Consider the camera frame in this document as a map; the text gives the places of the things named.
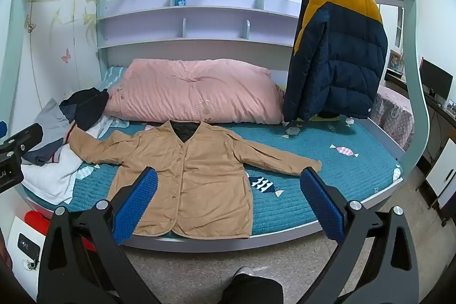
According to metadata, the white box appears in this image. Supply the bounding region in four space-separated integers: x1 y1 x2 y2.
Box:
7 217 47 271

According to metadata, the picture frame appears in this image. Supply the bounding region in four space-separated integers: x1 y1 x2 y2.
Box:
388 49 404 75

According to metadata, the person's leg in black trousers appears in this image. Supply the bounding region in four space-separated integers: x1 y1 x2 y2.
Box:
220 273 284 304

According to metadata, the tan button jacket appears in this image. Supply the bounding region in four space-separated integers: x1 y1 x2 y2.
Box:
68 121 323 240

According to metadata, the lilac wall shelf unit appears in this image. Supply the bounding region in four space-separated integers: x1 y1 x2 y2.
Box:
96 0 303 50

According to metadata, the small black device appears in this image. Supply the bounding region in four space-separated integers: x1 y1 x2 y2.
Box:
18 233 41 256

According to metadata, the black computer monitor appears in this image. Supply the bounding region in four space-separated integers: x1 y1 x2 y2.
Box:
418 58 454 101

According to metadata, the dark navy garment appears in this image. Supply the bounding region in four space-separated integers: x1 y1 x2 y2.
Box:
59 87 110 131

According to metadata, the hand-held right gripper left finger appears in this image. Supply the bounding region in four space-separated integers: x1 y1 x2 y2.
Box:
37 167 159 304

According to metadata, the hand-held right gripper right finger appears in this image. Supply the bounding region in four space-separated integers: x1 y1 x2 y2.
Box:
300 167 421 304

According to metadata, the light blue loft bed frame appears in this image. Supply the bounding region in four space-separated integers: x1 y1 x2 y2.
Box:
0 0 431 253

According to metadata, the navy and yellow puffer jacket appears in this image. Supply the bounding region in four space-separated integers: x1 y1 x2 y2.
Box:
282 0 389 123

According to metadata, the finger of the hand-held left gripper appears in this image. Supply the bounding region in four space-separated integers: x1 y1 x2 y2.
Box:
0 123 44 158

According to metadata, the dark desk with white cabinet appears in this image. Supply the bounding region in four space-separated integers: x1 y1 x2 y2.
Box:
385 71 456 226

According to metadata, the white wardrobe with butterfly print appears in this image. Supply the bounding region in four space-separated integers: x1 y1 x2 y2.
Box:
14 0 100 119

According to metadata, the teal candy-print bed mat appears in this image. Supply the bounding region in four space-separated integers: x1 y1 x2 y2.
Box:
21 117 403 240

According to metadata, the pink quilt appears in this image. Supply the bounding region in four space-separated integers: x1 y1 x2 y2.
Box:
105 58 286 124

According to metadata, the grey garment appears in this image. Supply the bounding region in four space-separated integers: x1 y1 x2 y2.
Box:
21 98 77 166

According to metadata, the red object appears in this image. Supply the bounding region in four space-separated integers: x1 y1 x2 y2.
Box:
24 211 50 235

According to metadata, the pink patterned blanket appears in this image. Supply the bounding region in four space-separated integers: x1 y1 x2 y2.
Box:
370 85 416 151

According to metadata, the striped teal pillow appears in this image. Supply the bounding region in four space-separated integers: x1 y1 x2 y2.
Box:
100 66 128 91

